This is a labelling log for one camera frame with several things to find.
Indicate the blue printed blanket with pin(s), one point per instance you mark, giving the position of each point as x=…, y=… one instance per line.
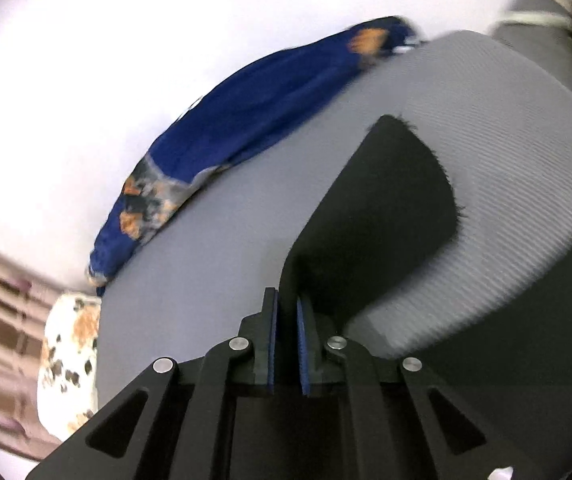
x=246, y=130

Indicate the grey mesh mat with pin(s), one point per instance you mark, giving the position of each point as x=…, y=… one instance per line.
x=246, y=230

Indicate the white cloth with orange spots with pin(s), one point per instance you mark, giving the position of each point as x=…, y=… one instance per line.
x=65, y=390

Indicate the black pants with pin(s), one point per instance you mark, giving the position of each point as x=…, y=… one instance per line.
x=376, y=210

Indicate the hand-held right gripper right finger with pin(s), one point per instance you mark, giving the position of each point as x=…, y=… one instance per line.
x=304, y=345

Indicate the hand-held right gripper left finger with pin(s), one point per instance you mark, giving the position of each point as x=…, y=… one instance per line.
x=272, y=345

